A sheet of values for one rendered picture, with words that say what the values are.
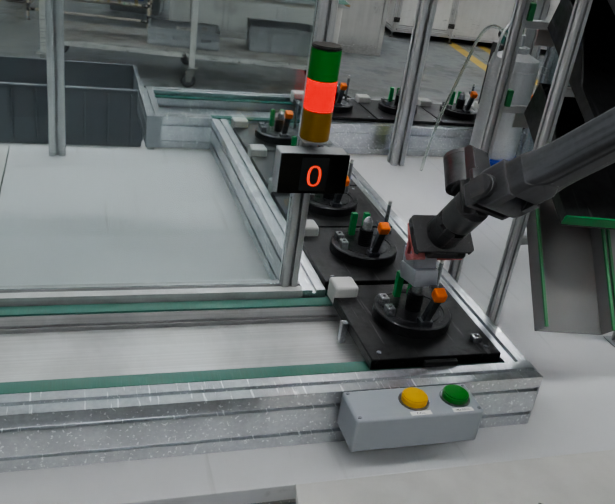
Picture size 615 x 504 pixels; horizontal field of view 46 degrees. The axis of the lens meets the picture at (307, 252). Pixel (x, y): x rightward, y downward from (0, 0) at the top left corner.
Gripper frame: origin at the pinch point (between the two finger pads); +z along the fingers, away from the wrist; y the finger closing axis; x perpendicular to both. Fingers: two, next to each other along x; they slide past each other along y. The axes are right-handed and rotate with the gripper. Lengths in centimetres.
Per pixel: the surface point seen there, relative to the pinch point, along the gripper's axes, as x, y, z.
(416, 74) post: -88, -41, 64
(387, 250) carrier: -10.0, -3.7, 21.7
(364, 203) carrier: -31, -8, 41
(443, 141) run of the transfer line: -80, -61, 88
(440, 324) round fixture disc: 11.6, -3.4, 3.6
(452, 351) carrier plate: 16.9, -3.8, 1.8
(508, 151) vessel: -54, -59, 51
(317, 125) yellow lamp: -18.4, 19.8, -10.2
